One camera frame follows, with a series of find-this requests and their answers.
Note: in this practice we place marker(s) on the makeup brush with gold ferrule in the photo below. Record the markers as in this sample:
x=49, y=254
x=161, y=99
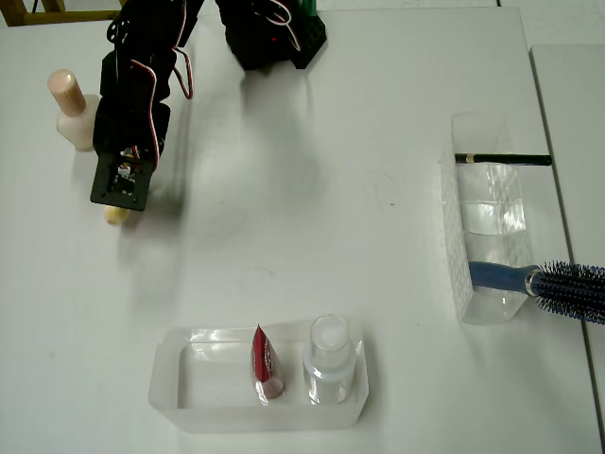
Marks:
x=115, y=216

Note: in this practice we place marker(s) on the clear spray bottle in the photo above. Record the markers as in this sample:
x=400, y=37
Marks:
x=331, y=340

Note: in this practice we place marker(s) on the red hand cream tube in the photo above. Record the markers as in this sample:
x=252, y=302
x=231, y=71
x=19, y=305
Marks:
x=264, y=359

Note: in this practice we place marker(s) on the frosted white plastic bin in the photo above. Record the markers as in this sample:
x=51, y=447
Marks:
x=212, y=416

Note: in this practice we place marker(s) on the clear crystal organizer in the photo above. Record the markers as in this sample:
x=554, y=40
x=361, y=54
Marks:
x=491, y=213

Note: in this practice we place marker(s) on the dark blue eyeliner pencil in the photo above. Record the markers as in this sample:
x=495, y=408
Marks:
x=510, y=159

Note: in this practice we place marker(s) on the blue round hairbrush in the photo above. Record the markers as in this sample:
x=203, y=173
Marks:
x=501, y=276

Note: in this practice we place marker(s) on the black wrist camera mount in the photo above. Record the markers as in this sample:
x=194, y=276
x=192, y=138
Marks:
x=104, y=189

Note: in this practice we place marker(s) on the wooden chair frame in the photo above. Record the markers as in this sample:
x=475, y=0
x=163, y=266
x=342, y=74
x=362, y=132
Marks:
x=71, y=18

